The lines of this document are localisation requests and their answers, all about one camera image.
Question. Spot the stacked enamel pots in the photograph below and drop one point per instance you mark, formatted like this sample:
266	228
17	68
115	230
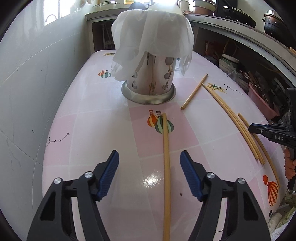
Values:
204	7

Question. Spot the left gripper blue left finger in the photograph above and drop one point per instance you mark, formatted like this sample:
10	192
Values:
54	217

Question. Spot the bamboo chopstick slanted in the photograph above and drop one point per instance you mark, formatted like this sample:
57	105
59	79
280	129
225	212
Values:
262	147

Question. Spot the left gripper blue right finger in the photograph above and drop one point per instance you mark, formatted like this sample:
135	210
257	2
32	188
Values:
244	219

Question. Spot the glass lid pot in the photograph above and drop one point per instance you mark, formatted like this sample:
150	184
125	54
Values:
105	5

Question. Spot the pink plastic basin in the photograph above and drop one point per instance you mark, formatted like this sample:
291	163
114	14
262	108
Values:
265	109

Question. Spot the person right hand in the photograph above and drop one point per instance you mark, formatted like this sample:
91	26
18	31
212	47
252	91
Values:
289	165

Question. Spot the perforated steel utensil holder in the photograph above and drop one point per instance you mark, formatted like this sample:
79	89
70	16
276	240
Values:
152	81

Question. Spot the stacked white bowls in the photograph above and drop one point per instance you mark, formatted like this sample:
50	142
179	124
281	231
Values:
228	63

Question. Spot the white plastic bag liner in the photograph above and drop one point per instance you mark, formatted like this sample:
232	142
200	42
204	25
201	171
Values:
159	30

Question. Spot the white mug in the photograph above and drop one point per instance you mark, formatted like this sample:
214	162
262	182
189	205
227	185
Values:
183	5

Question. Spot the black wok pot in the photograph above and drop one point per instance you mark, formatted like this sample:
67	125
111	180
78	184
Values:
275	27

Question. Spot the black frying pan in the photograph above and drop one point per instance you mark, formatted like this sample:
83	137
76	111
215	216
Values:
239	16

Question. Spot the bamboo chopstick dark tip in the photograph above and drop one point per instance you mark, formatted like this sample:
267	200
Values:
186	103

